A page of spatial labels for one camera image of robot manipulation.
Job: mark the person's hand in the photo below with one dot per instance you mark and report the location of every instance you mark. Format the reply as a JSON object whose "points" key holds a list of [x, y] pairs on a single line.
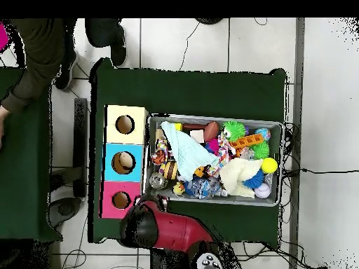
{"points": [[2, 115]]}

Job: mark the yellow duck plush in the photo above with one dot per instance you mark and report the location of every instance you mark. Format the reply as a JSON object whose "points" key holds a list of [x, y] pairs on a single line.
{"points": [[178, 188]]}

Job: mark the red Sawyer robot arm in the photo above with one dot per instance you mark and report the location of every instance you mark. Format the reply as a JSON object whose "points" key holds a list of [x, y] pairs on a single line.
{"points": [[179, 229]]}

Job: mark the wooden box with three holes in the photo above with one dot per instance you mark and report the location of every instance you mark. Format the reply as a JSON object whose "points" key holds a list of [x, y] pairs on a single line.
{"points": [[112, 134]]}

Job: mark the person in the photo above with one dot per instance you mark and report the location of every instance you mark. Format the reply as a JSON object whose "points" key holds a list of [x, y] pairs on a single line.
{"points": [[42, 56]]}

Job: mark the dark green table cloth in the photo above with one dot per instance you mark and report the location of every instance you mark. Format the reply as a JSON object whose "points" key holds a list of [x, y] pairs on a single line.
{"points": [[196, 92], [25, 182]]}

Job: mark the black flat panel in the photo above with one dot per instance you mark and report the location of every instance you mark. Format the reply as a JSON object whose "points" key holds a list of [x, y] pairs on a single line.
{"points": [[80, 145]]}

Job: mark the grey rounded stand foot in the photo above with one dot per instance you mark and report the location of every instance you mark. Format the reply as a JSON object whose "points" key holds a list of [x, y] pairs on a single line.
{"points": [[64, 210]]}

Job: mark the brown yellow striped bee toy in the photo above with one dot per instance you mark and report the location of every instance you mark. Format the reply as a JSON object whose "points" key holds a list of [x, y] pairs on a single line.
{"points": [[170, 170]]}

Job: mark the mint green quilted cloth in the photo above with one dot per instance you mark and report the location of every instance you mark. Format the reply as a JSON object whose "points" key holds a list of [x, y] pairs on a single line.
{"points": [[188, 151]]}

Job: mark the brown toy football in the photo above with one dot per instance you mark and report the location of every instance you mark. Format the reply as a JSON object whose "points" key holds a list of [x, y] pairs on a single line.
{"points": [[211, 131]]}

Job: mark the black round base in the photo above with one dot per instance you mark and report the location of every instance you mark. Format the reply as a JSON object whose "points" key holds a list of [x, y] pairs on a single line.
{"points": [[209, 20]]}

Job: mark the green spiky ball with eyes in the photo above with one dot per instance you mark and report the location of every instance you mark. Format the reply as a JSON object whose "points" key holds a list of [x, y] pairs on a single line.
{"points": [[235, 130]]}

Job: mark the cream knitted cloth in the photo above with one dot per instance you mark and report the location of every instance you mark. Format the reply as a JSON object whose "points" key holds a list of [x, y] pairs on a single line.
{"points": [[235, 173]]}

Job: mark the orange building block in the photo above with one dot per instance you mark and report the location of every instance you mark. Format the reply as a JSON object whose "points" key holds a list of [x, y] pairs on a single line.
{"points": [[246, 141]]}

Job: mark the white baseball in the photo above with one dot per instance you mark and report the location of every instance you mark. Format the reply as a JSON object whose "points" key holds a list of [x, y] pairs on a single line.
{"points": [[262, 190]]}

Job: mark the yellow ball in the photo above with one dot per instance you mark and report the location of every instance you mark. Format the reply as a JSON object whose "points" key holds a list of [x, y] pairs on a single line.
{"points": [[269, 165]]}

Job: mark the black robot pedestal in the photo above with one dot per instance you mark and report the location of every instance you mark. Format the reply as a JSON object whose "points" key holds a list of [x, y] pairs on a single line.
{"points": [[168, 260]]}

